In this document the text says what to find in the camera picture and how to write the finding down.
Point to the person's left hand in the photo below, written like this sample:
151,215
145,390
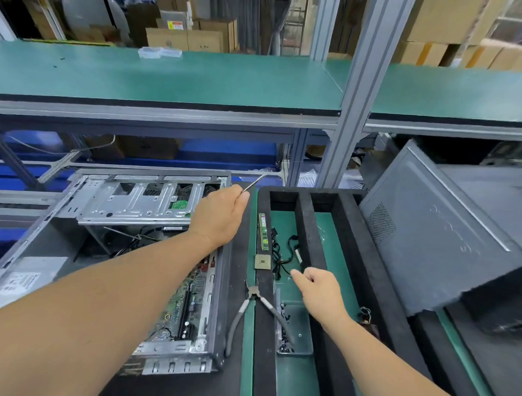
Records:
218,216

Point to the person's right hand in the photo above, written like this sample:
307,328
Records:
324,295

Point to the person's right thumb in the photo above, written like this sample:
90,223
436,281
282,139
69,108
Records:
299,280

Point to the person's left thumb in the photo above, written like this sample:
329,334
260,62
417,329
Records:
241,200

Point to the thin metal screwdriver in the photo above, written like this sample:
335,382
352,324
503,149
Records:
255,183

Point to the person's right forearm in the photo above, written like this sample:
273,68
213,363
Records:
375,359

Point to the person's left forearm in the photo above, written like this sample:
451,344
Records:
93,310

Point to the green memory module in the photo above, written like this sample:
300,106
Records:
264,230

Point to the square processor chip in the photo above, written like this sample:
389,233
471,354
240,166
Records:
262,262

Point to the clear plastic screw box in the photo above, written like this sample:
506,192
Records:
299,330

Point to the black foam tray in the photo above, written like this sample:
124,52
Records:
304,228

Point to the pile of black screws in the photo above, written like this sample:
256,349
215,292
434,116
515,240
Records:
284,344

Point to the crumpled clear plastic bags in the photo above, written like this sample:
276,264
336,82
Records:
310,178

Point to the green computer motherboard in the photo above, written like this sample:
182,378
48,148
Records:
195,293

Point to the silver metal drive cage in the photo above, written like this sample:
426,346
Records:
134,200

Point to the single brown cardboard box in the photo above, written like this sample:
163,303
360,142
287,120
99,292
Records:
138,147

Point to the closed grey computer case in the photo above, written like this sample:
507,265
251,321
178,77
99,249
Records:
432,236

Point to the green workbench shelf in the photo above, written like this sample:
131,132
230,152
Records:
440,94
163,81

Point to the pile of cardboard boxes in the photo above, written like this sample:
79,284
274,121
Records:
444,32
204,38

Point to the clear plastic bag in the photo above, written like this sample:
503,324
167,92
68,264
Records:
159,52

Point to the open grey computer case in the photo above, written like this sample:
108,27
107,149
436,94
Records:
45,240

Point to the white label sticker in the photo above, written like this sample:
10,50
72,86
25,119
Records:
28,279

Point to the thin aluminium frame post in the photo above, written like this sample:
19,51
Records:
297,157

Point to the thick aluminium frame post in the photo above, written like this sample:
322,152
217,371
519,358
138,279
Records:
359,81

